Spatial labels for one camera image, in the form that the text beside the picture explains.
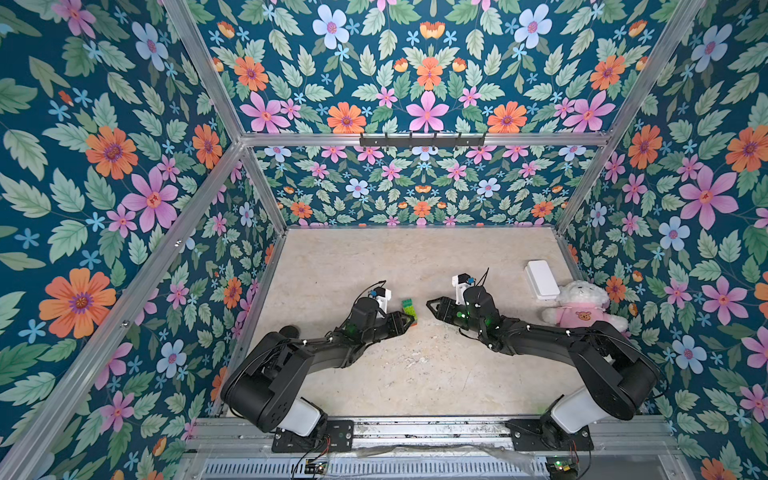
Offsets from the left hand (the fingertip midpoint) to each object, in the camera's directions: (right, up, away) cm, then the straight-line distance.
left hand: (414, 318), depth 86 cm
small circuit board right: (+35, -33, -15) cm, 51 cm away
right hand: (+5, +4, 0) cm, 6 cm away
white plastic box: (+44, +10, +13) cm, 47 cm away
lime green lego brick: (-2, +2, +6) cm, 7 cm away
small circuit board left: (-25, -34, -14) cm, 44 cm away
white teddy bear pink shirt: (+51, +4, +2) cm, 51 cm away
